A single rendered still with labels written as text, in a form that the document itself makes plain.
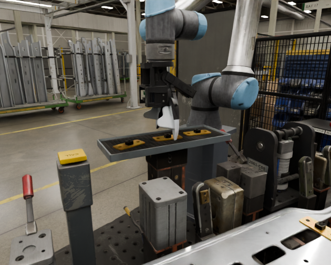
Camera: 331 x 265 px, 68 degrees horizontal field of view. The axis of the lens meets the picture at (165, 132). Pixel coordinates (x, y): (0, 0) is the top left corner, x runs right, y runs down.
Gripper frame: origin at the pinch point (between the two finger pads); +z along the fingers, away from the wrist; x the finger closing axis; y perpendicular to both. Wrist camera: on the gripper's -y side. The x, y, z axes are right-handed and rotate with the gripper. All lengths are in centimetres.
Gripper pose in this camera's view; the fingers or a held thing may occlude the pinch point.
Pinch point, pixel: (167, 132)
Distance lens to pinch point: 72.1
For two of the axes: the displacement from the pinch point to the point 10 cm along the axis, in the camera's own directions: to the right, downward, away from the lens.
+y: -9.2, 1.1, -3.7
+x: 3.9, 2.6, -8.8
